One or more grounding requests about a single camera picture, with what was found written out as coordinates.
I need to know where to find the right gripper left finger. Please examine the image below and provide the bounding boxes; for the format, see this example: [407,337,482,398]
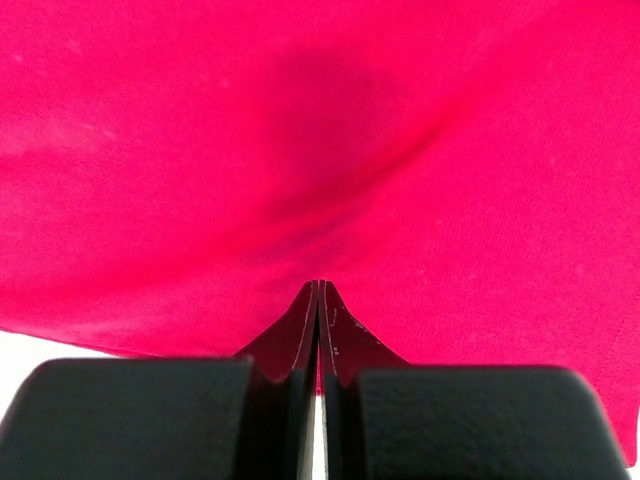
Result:
[1,281,319,479]

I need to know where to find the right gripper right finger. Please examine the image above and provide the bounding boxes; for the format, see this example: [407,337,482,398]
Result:
[318,281,628,479]

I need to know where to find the red t-shirt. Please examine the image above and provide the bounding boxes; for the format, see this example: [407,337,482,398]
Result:
[1,1,639,462]

